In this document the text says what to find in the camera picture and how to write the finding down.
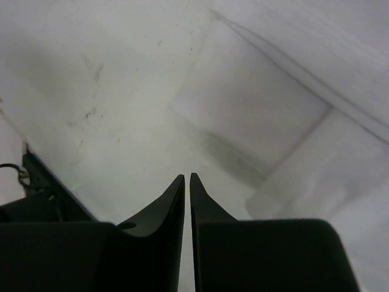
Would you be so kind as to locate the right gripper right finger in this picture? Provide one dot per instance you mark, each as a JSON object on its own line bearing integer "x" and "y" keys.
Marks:
{"x": 264, "y": 255}

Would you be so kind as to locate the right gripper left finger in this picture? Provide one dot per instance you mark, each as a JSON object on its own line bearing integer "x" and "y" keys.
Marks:
{"x": 47, "y": 245}

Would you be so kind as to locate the white tank top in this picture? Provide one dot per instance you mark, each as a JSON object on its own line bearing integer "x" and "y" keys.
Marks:
{"x": 299, "y": 91}

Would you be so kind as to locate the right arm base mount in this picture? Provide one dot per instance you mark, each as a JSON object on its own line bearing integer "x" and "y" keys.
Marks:
{"x": 39, "y": 185}

